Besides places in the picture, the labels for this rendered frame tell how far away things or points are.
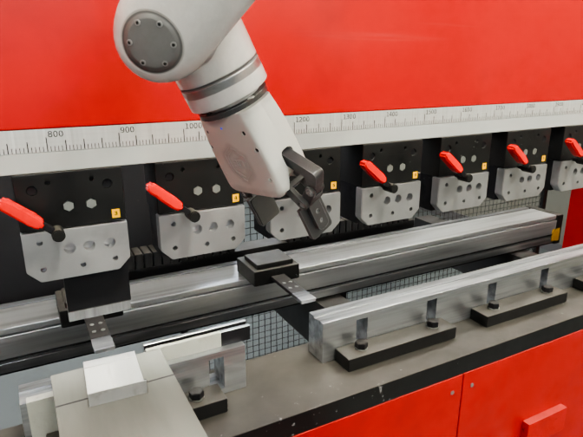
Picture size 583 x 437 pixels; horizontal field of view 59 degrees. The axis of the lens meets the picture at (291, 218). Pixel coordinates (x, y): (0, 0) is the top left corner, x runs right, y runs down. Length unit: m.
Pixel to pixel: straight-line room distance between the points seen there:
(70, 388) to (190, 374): 0.22
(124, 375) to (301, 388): 0.35
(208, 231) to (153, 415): 0.30
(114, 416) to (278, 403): 0.33
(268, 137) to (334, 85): 0.47
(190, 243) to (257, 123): 0.43
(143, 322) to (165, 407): 0.42
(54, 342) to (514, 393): 1.07
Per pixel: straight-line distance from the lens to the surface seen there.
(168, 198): 0.82
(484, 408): 1.38
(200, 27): 0.41
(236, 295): 1.28
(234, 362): 1.04
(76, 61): 0.82
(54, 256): 0.86
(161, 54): 0.42
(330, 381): 1.10
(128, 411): 0.85
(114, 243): 0.87
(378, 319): 1.19
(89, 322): 1.11
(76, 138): 0.82
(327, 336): 1.13
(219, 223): 0.90
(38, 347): 1.21
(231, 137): 0.53
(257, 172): 0.53
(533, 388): 1.50
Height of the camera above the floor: 1.50
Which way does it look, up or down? 17 degrees down
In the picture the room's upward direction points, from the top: straight up
